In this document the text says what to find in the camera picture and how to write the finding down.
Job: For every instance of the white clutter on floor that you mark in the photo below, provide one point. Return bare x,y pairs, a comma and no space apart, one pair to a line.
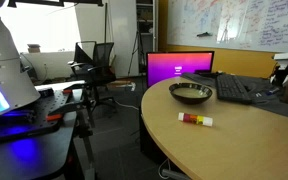
127,86

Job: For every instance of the grey cloth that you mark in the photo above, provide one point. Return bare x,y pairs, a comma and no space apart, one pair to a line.
277,106

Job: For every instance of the black robot cart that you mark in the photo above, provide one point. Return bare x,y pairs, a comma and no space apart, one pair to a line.
34,156

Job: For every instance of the black bar clamp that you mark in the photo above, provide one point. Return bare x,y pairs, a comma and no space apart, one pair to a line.
69,107

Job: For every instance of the black computer monitor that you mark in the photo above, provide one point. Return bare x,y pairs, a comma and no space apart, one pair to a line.
177,65

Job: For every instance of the black overhead bar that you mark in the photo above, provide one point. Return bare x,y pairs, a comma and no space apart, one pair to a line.
37,2

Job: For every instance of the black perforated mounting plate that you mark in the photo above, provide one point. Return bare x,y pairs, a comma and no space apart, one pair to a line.
47,101

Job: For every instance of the written-on wall whiteboard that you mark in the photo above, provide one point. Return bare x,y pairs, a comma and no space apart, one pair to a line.
250,20

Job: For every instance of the blue pen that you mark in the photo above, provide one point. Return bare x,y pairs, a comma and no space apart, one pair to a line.
272,91

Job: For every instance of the black whiteboard eraser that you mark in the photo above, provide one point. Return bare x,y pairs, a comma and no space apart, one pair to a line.
204,34

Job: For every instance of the dark ceramic bowl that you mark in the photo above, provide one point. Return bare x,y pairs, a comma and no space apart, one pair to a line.
190,98

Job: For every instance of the black mesh office chair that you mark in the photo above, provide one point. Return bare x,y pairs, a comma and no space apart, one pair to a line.
102,71

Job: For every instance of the black computer keyboard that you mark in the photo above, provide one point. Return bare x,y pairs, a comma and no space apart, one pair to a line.
232,88

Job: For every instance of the white shelf unit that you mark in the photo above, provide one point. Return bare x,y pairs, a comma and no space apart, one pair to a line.
146,33

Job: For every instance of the black tripod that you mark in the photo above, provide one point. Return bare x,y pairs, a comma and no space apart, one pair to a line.
138,50

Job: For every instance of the grey table foot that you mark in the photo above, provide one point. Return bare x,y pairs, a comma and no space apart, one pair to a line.
175,174

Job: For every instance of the white flat box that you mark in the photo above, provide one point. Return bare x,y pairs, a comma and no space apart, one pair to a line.
282,56

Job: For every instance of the black device under white box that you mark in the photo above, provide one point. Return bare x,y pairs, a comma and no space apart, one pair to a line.
281,71

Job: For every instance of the small cardboard box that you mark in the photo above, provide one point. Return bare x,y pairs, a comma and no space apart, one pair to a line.
34,48

